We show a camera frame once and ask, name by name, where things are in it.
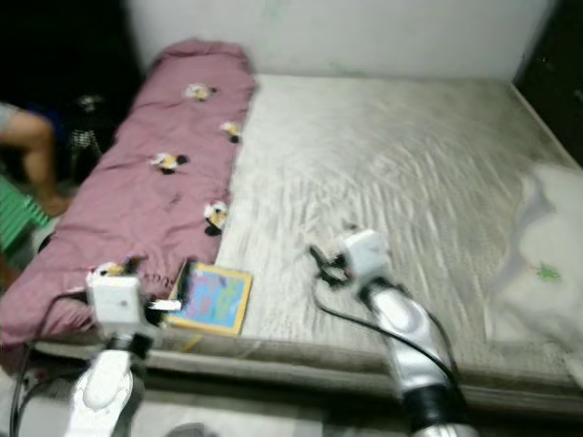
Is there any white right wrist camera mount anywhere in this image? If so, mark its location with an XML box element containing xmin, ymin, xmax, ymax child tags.
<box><xmin>342</xmin><ymin>229</ymin><xmax>391</xmax><ymax>292</ymax></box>

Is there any green plastic stool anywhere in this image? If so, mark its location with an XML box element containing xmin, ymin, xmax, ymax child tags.
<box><xmin>0</xmin><ymin>176</ymin><xmax>53</xmax><ymax>253</ymax></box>

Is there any grey bed base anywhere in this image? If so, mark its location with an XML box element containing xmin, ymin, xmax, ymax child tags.
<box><xmin>36</xmin><ymin>341</ymin><xmax>583</xmax><ymax>415</ymax></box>

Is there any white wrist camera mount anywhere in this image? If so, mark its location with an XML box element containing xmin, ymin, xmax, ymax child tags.
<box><xmin>342</xmin><ymin>229</ymin><xmax>391</xmax><ymax>292</ymax></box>
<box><xmin>87</xmin><ymin>275</ymin><xmax>144</xmax><ymax>340</ymax></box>

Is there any person in grey shorts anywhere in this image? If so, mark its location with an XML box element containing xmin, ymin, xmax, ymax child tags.
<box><xmin>0</xmin><ymin>102</ymin><xmax>69</xmax><ymax>218</ymax></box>

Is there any white quilted mattress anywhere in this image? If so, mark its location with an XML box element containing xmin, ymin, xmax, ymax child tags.
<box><xmin>36</xmin><ymin>75</ymin><xmax>583</xmax><ymax>365</ymax></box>

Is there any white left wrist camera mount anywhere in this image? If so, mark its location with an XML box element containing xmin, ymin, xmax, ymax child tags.
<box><xmin>87</xmin><ymin>275</ymin><xmax>144</xmax><ymax>340</ymax></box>

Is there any dark tufted headboard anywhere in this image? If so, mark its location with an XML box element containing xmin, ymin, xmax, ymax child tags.
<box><xmin>515</xmin><ymin>0</ymin><xmax>583</xmax><ymax>169</ymax></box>

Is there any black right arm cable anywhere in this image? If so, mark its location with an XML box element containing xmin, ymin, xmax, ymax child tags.
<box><xmin>312</xmin><ymin>273</ymin><xmax>465</xmax><ymax>392</ymax></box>

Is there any white pillow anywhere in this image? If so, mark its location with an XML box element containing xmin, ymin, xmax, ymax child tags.
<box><xmin>485</xmin><ymin>162</ymin><xmax>583</xmax><ymax>370</ymax></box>

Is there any blue yellow children's book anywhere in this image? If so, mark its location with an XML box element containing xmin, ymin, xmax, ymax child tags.
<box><xmin>171</xmin><ymin>262</ymin><xmax>253</xmax><ymax>336</ymax></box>

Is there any purple blanket with cartoon print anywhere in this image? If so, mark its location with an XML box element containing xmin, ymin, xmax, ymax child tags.
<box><xmin>0</xmin><ymin>38</ymin><xmax>258</xmax><ymax>351</ymax></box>

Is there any black bag with white print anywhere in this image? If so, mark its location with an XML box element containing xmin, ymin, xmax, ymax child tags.
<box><xmin>68</xmin><ymin>94</ymin><xmax>103</xmax><ymax>178</ymax></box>

